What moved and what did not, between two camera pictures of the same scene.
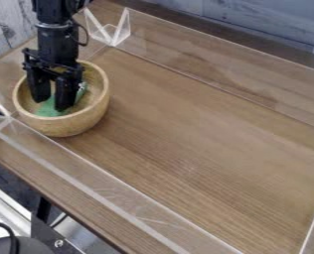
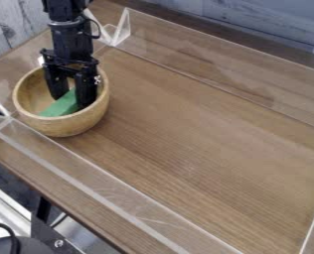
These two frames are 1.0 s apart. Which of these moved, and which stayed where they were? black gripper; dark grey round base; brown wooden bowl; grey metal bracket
Moved: black gripper
Stayed: grey metal bracket; brown wooden bowl; dark grey round base
